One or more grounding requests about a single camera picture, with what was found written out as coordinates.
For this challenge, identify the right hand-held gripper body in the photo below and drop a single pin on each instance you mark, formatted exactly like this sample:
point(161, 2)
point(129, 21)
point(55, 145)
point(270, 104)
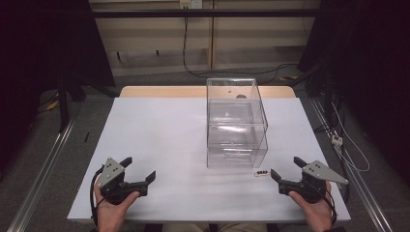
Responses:
point(317, 175)

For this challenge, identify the white wall socket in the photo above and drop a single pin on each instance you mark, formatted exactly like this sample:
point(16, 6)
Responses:
point(190, 3)

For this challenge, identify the small black beaded clip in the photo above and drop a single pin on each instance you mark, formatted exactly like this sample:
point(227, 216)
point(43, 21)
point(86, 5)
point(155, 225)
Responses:
point(261, 173)

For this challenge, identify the metal floor rail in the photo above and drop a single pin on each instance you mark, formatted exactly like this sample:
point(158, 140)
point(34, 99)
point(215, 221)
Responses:
point(357, 180)
point(38, 174)

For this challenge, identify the dark curtain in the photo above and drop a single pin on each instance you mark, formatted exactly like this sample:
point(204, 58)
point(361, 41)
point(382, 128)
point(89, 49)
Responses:
point(48, 48)
point(364, 64)

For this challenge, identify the black pen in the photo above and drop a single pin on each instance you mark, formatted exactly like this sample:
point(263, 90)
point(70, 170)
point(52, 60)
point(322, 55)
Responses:
point(86, 137)

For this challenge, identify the clear plastic drawer box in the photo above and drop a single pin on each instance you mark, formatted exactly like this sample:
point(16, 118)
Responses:
point(237, 129)

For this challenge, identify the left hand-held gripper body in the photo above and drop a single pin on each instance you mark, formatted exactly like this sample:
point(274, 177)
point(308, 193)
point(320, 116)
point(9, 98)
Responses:
point(111, 174)

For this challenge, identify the black metal stand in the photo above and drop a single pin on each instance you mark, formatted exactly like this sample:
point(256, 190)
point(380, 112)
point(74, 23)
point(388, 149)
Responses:
point(63, 103)

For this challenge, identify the person's left hand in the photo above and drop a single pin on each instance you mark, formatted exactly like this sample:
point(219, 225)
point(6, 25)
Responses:
point(111, 214)

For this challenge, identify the person's right hand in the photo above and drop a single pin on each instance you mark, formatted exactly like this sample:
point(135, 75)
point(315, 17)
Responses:
point(316, 214)

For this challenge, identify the white power strip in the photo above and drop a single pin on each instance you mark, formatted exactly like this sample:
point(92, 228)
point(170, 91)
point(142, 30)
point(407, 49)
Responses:
point(336, 139)

